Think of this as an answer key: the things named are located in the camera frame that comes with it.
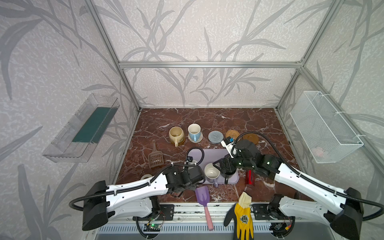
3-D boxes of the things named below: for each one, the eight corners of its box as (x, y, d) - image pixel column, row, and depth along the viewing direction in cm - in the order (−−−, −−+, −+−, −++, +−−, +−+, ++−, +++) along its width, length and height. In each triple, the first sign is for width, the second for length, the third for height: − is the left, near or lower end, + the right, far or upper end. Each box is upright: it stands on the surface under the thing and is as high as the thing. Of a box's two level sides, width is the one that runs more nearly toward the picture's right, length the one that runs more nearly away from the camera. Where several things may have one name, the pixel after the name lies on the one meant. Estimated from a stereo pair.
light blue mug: (188, 146, 100) (187, 137, 92) (189, 132, 107) (188, 123, 99) (200, 146, 100) (200, 137, 92) (200, 132, 107) (200, 123, 99)
